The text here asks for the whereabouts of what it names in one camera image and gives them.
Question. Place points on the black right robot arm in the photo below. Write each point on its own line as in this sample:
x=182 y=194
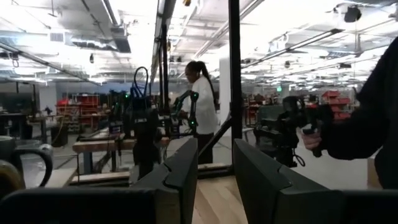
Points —
x=141 y=102

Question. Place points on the black metal table frame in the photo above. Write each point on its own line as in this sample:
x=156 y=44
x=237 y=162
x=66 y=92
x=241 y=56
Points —
x=235 y=93

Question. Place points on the person's hand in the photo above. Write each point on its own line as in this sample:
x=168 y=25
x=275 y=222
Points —
x=311 y=141

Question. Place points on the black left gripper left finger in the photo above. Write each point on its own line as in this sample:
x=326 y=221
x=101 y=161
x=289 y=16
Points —
x=180 y=186

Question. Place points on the wooden workbench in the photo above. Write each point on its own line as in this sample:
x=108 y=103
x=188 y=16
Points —
x=93 y=145

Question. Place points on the black background robot arm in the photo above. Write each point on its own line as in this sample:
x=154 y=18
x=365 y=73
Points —
x=193 y=112

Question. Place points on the black ceiling-mounted camera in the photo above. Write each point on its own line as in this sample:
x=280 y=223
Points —
x=353 y=14

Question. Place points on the person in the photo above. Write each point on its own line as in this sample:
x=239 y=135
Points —
x=367 y=124
x=203 y=109

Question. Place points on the red shelving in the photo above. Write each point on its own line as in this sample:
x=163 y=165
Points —
x=84 y=107

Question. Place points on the black bin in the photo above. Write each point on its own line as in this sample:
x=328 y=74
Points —
x=59 y=137

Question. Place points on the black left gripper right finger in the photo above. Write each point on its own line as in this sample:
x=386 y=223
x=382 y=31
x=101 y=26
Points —
x=264 y=193

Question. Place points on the blue-green glazed brown mug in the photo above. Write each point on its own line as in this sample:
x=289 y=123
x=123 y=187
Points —
x=9 y=180

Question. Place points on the red storage bins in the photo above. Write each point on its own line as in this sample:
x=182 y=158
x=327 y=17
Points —
x=337 y=101

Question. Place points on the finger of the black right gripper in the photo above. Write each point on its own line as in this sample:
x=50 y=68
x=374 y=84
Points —
x=151 y=161
x=140 y=161

